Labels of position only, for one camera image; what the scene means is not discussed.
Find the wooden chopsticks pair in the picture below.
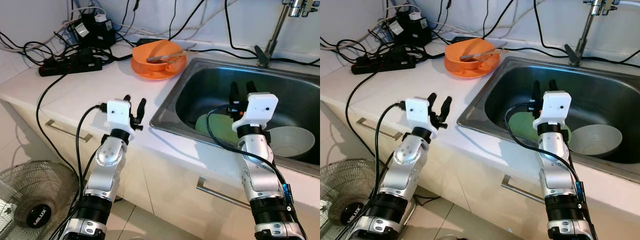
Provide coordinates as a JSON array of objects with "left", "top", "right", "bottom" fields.
[
  {"left": 462, "top": 47, "right": 511, "bottom": 61},
  {"left": 150, "top": 48, "right": 199, "bottom": 62}
]

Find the orange plastic bowl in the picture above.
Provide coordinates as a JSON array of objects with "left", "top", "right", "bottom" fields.
[
  {"left": 131, "top": 39, "right": 187, "bottom": 72},
  {"left": 445, "top": 38, "right": 501, "bottom": 71}
]

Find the steel kitchen faucet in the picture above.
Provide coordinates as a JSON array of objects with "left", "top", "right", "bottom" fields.
[
  {"left": 254, "top": 0, "right": 321, "bottom": 68},
  {"left": 565, "top": 0, "right": 628, "bottom": 67}
]

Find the white kitchen cabinet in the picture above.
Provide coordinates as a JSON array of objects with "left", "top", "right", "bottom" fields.
[
  {"left": 0, "top": 97, "right": 321, "bottom": 240},
  {"left": 320, "top": 97, "right": 640, "bottom": 240}
]

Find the green plate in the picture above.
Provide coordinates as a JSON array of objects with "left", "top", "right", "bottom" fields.
[
  {"left": 195, "top": 112, "right": 241, "bottom": 146},
  {"left": 509, "top": 111, "right": 572, "bottom": 143}
]

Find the stainless steel sink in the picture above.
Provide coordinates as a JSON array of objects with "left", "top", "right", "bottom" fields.
[
  {"left": 457, "top": 55, "right": 640, "bottom": 184},
  {"left": 149, "top": 57, "right": 321, "bottom": 177}
]

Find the black power strip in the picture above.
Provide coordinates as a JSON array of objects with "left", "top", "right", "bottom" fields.
[
  {"left": 351, "top": 50, "right": 417, "bottom": 75},
  {"left": 39, "top": 52, "right": 103, "bottom": 77}
]

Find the white bowl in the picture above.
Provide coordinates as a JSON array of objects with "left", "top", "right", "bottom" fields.
[
  {"left": 569, "top": 124, "right": 623, "bottom": 157},
  {"left": 267, "top": 126, "right": 316, "bottom": 158}
]

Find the black charger with white label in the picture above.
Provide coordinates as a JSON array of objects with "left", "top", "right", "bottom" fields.
[
  {"left": 384, "top": 11, "right": 433, "bottom": 47},
  {"left": 67, "top": 12, "right": 117, "bottom": 49}
]

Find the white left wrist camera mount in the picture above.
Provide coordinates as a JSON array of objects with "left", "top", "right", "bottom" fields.
[
  {"left": 405, "top": 97, "right": 433, "bottom": 137},
  {"left": 106, "top": 99, "right": 136, "bottom": 139}
]

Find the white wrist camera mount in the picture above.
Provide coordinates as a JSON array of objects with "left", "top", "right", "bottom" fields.
[
  {"left": 106, "top": 99, "right": 136, "bottom": 139},
  {"left": 232, "top": 92, "right": 279, "bottom": 133},
  {"left": 532, "top": 91, "right": 572, "bottom": 132},
  {"left": 405, "top": 97, "right": 433, "bottom": 137}
]

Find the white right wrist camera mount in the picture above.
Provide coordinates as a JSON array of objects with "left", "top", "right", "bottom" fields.
[
  {"left": 532, "top": 91, "right": 572, "bottom": 132},
  {"left": 232, "top": 92, "right": 279, "bottom": 133}
]

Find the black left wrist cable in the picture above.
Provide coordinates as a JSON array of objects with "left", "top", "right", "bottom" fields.
[
  {"left": 378, "top": 101, "right": 407, "bottom": 187},
  {"left": 74, "top": 102, "right": 109, "bottom": 201}
]

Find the steel cabinet drawer handle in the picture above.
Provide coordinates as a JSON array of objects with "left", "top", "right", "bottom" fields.
[
  {"left": 196, "top": 177, "right": 251, "bottom": 210},
  {"left": 45, "top": 119, "right": 93, "bottom": 144},
  {"left": 356, "top": 117, "right": 398, "bottom": 141},
  {"left": 501, "top": 175, "right": 546, "bottom": 205}
]

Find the black power strip cord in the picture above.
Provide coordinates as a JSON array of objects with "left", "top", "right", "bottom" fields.
[
  {"left": 36, "top": 73, "right": 81, "bottom": 177},
  {"left": 345, "top": 72, "right": 383, "bottom": 171}
]

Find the floor fan with wire grille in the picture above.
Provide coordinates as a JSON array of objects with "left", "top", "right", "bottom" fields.
[
  {"left": 0, "top": 160, "right": 81, "bottom": 240},
  {"left": 320, "top": 159, "right": 383, "bottom": 240}
]

